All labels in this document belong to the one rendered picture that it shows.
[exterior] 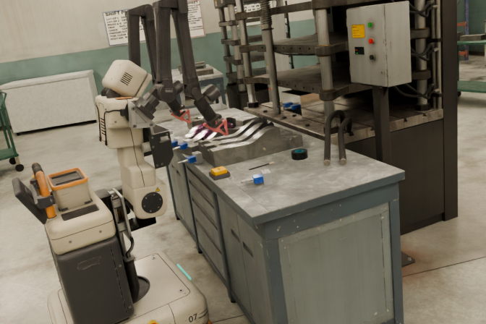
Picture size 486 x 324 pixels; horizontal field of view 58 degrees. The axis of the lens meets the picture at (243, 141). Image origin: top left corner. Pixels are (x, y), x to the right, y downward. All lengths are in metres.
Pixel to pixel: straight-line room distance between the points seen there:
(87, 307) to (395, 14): 1.92
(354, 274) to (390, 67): 1.01
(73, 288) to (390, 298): 1.37
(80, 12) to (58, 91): 1.68
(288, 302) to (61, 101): 7.28
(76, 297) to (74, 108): 6.85
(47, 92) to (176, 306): 6.93
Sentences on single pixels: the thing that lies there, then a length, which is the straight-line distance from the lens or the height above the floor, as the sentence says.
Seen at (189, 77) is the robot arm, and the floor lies 1.28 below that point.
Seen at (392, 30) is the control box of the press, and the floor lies 1.34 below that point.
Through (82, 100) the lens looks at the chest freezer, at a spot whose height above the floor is 0.46.
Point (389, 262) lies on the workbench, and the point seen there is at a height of 0.38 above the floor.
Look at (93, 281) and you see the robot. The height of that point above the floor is 0.53.
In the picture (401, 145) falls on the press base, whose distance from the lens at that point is 2.88.
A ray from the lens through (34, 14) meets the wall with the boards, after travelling 9.57.
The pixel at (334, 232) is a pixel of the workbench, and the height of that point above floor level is 0.61.
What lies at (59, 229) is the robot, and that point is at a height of 0.80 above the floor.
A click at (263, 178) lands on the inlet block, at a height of 0.83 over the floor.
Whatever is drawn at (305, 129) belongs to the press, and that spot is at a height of 0.78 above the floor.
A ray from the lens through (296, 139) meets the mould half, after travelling 2.35.
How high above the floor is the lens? 1.49
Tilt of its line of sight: 15 degrees down
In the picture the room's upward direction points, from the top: 8 degrees counter-clockwise
